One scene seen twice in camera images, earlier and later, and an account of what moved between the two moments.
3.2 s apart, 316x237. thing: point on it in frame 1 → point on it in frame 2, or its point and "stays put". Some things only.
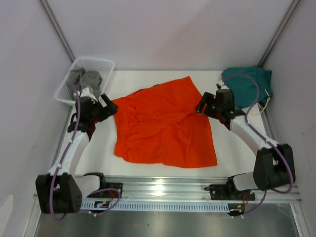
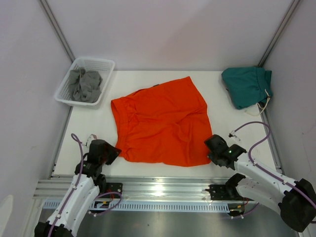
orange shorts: (160, 124) stays put
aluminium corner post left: (47, 9) stays put
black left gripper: (110, 108) → (114, 153)
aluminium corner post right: (279, 32) stays put
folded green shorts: (245, 88) stays put
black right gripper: (207, 98) → (211, 156)
